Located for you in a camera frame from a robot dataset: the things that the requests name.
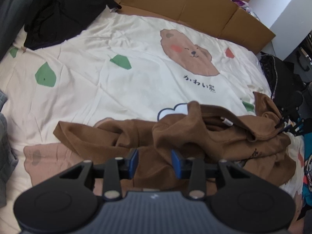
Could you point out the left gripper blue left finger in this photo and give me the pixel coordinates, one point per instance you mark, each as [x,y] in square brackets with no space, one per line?
[111,172]

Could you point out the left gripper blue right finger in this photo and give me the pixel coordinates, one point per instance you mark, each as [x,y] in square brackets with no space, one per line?
[196,171]

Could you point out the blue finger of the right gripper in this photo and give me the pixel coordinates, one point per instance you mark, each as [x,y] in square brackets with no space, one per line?
[280,123]
[302,127]

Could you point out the brown printed t-shirt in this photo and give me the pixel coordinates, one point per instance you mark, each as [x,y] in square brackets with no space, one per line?
[207,132]

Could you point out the black clothes pile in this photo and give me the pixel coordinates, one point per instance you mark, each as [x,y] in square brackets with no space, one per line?
[50,22]

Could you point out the black knit garment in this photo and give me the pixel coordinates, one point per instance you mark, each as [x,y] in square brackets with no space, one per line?
[286,86]

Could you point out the teal printed garment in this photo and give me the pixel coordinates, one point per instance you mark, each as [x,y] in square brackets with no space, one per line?
[307,182]

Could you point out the grey garment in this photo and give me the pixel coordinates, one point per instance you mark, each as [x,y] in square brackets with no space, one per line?
[8,160]

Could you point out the cream bear print duvet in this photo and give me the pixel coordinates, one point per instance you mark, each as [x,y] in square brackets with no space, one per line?
[131,67]

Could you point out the white purple plastic bags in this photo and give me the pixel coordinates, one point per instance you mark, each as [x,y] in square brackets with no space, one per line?
[245,6]

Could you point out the brown cardboard sheet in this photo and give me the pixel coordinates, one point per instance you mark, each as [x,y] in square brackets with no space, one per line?
[218,18]

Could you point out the dark grey pillow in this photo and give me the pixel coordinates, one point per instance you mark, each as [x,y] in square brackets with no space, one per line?
[13,14]

